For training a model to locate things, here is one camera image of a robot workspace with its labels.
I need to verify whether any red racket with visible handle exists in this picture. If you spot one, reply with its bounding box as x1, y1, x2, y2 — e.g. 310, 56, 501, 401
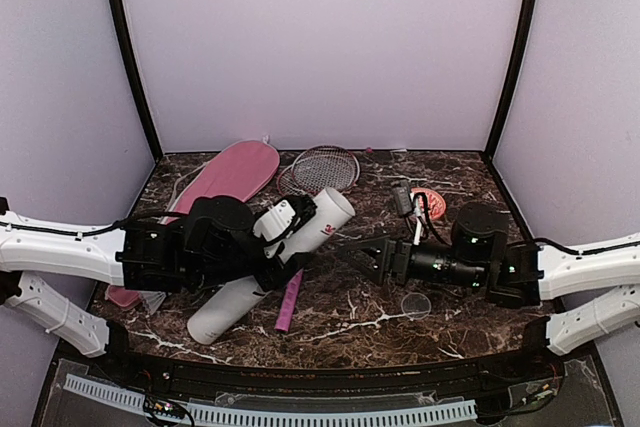
275, 145, 360, 333

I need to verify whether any white slotted cable duct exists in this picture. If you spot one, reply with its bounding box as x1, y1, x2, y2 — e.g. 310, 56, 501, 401
63, 374, 477, 426

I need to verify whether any white shuttlecock tube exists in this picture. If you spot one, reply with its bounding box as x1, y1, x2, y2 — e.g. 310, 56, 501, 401
187, 187, 355, 345

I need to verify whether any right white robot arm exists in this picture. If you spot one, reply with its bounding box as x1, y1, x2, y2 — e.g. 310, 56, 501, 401
341, 202, 639, 381

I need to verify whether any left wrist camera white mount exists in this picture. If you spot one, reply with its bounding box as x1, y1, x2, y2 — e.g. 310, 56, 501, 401
253, 196, 301, 258

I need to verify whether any red racket underneath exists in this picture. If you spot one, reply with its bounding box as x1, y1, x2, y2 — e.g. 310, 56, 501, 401
276, 165, 317, 197

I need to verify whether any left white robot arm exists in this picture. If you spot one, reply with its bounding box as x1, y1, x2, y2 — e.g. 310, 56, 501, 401
1, 195, 318, 383

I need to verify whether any clear plastic tube lid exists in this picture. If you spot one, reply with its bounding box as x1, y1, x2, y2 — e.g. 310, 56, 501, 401
400, 293, 432, 320

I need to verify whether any right black frame post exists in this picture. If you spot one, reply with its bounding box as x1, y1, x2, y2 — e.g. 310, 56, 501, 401
483, 0, 536, 164

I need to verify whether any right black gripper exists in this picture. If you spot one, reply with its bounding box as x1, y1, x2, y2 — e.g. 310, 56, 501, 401
338, 228, 487, 290

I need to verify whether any black frame post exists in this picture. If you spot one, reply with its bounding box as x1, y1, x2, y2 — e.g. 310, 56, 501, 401
483, 0, 536, 164
108, 0, 164, 163

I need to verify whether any pink racket cover bag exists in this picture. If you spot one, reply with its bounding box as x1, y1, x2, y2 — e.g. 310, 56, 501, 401
104, 140, 280, 314

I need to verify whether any red patterned bowl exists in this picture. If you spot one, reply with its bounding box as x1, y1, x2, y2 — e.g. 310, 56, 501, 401
411, 187, 447, 220

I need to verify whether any black front table rail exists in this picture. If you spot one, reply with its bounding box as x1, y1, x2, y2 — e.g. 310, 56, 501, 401
54, 341, 565, 398

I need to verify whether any small circuit board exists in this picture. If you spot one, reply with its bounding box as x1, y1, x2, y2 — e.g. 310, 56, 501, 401
142, 395, 187, 422

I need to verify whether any left black frame post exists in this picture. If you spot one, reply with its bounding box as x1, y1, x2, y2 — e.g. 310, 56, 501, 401
108, 0, 164, 163

